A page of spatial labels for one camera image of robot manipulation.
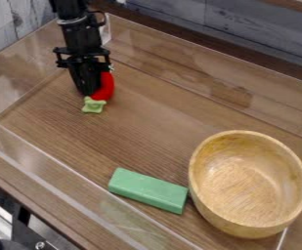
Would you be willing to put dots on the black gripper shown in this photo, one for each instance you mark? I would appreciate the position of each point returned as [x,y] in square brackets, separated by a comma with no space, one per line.
[97,57]

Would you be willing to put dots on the red plush strawberry toy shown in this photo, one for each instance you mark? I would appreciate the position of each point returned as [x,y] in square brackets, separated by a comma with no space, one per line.
[98,99]

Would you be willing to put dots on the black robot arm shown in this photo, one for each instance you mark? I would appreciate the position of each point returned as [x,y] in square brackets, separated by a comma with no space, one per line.
[80,24]

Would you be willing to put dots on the clear acrylic tray walls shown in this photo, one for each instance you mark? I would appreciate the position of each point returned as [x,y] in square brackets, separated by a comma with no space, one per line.
[180,93]

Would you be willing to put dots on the green rectangular block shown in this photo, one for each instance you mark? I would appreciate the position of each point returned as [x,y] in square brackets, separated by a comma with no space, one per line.
[149,190]

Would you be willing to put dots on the wooden bowl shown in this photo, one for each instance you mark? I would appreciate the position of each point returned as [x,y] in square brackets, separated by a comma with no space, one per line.
[245,180]

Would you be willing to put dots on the black device with knob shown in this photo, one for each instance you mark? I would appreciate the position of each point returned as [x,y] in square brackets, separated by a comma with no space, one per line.
[26,240]

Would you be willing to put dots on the clear acrylic corner bracket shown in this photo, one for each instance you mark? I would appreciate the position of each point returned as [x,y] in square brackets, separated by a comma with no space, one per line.
[105,31]

